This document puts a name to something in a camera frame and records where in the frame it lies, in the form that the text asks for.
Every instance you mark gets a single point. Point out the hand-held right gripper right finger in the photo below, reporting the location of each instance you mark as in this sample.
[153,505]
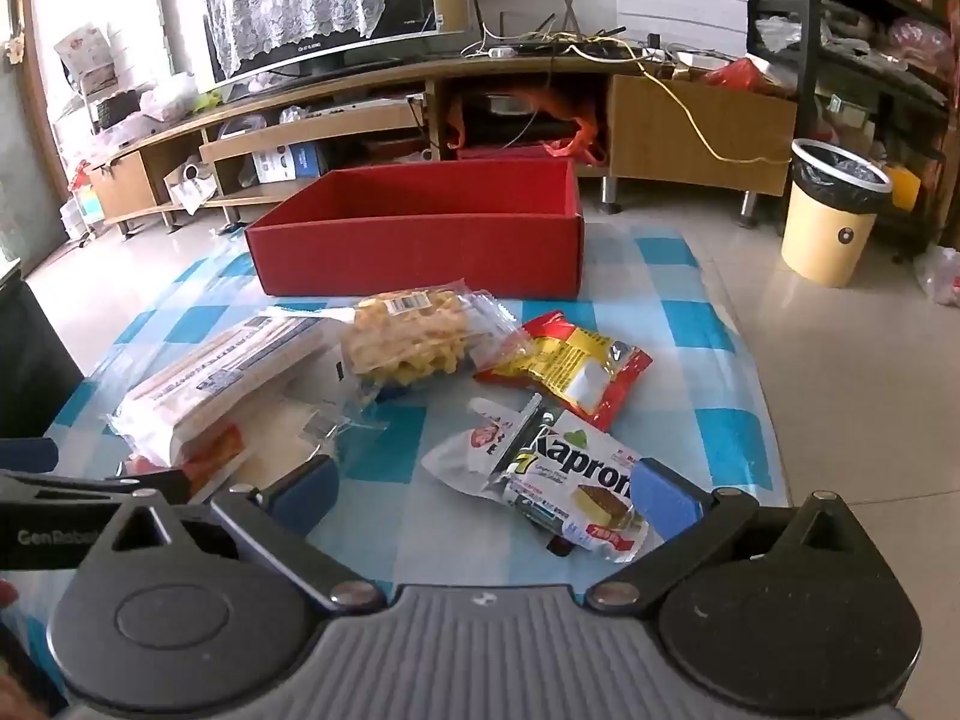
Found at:
[660,495]

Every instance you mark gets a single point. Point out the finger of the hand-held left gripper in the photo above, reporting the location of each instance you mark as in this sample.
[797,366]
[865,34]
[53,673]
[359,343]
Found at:
[26,456]
[90,485]

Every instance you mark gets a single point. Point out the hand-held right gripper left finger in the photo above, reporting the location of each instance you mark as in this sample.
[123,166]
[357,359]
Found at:
[307,491]

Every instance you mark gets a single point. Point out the white wafer packet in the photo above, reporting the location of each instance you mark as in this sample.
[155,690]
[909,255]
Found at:
[570,480]

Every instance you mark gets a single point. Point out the red yellow snack packet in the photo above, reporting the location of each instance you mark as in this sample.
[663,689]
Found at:
[570,367]

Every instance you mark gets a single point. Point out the white silver snack packet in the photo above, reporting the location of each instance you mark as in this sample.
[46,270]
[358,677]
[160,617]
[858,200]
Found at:
[465,457]

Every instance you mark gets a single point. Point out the clear waffle packet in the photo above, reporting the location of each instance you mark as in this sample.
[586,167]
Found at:
[409,345]

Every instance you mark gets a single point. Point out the red cardboard box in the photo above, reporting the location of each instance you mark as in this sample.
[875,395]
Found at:
[420,255]

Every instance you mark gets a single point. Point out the person's left hand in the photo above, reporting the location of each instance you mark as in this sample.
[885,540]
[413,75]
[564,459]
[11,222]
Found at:
[15,701]

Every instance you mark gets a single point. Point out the clear plastic packet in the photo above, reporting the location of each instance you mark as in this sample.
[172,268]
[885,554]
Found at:
[292,427]

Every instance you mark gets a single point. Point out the blue white checkered cloth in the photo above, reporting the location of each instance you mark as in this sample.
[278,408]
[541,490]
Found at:
[675,420]

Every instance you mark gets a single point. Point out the black furniture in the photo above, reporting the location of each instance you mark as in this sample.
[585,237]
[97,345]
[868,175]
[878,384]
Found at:
[30,360]

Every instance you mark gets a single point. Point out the large white bread packet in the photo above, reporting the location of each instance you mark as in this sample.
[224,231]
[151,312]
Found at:
[217,375]

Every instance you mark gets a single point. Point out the yellow trash bin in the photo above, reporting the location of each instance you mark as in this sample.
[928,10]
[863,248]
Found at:
[825,240]

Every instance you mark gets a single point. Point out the white paper bag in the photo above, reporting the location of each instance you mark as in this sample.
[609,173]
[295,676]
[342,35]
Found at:
[187,184]

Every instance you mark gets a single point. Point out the white blue carton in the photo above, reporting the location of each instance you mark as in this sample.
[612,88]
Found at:
[285,161]

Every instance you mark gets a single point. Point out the white plastic bag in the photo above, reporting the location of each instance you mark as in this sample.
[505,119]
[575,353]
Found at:
[941,277]

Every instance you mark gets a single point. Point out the wooden television stand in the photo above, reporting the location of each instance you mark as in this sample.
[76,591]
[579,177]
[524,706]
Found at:
[675,127]

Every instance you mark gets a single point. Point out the red storage box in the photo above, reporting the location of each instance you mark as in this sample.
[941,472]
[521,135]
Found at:
[510,154]

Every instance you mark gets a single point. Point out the orange plastic bag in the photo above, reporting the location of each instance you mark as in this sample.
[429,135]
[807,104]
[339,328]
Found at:
[585,124]

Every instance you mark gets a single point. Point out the yellow box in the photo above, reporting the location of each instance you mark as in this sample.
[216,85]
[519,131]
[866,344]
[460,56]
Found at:
[904,187]

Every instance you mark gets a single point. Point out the printed cardboard box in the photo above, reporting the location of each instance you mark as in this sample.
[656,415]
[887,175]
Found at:
[86,60]

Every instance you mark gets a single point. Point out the red plastic bag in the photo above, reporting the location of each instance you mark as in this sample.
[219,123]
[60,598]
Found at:
[742,76]

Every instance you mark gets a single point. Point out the black shelf rack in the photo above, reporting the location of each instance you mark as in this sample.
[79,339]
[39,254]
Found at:
[810,52]

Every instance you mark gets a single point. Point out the white power strip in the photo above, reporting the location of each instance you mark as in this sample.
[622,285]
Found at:
[495,52]

